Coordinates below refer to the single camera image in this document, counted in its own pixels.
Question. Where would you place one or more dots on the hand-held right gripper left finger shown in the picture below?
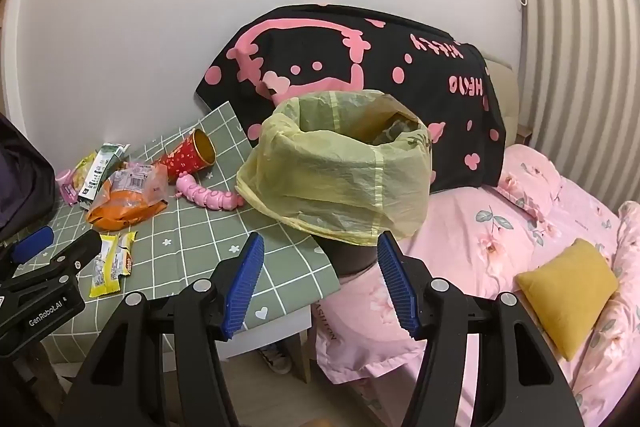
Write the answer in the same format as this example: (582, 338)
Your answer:
(245, 287)

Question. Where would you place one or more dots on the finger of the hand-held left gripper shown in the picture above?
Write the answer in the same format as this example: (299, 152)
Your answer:
(75, 253)
(32, 241)

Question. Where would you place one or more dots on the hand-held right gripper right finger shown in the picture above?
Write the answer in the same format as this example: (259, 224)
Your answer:
(400, 287)

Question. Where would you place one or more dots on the yellow snack wrapper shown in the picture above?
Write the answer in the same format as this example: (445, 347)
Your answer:
(126, 252)
(102, 269)

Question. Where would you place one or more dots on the dark round bin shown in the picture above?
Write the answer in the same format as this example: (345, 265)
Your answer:
(350, 259)

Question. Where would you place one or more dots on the orange clear snack bag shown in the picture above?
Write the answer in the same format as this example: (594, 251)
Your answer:
(125, 207)

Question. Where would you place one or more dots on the yellow clear packet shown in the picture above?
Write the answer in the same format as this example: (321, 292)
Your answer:
(82, 174)

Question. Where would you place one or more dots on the green white packet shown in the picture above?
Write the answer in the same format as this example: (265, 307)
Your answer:
(100, 169)

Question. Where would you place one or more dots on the yellow plastic bin bag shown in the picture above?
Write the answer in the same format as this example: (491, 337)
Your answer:
(330, 177)

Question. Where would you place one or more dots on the white table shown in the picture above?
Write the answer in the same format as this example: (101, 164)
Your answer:
(280, 332)

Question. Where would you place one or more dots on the pink printed tissue pack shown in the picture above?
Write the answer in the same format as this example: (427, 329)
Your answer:
(65, 189)

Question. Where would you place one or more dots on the green checkered tablecloth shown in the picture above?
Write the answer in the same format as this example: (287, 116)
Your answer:
(200, 232)

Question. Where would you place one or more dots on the grey sneaker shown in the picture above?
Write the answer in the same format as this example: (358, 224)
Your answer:
(277, 359)

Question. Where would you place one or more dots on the pink floral quilt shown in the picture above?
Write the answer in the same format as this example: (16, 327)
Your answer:
(500, 247)

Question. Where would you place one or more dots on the red gold snack packet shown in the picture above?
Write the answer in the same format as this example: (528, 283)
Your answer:
(182, 157)

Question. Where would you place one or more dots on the yellow cushion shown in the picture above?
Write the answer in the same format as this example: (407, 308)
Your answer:
(565, 292)

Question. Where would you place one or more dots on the beige headboard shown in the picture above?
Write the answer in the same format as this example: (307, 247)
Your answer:
(507, 107)

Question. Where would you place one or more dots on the striped grey curtain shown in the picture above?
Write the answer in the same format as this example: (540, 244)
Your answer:
(575, 57)

